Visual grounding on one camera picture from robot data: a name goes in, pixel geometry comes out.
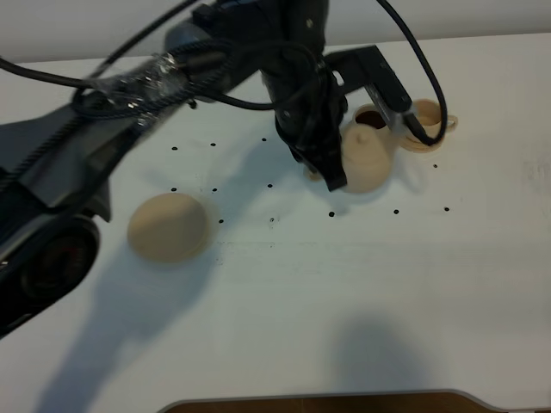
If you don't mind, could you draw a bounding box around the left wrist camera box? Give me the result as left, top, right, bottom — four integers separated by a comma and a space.
325, 46, 412, 135

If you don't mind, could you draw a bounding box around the beige teacup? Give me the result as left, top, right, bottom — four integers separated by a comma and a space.
352, 104, 400, 145
407, 99, 442, 139

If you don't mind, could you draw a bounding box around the beige teapot with lid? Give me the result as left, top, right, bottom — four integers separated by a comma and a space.
303, 124, 399, 194

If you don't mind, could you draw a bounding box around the beige round teapot saucer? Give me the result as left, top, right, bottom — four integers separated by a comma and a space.
127, 193, 210, 263

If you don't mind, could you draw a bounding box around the left beige teacup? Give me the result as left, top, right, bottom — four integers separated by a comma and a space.
352, 104, 400, 145

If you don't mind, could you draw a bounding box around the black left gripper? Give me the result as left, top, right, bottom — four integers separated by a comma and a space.
273, 59, 348, 192

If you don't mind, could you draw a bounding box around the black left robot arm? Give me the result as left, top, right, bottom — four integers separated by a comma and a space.
1, 1, 347, 335

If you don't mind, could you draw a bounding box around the right beige teacup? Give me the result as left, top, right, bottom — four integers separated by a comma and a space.
407, 99, 442, 139

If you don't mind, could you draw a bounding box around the right beige cup saucer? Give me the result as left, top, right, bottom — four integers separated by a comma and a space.
399, 135, 445, 153

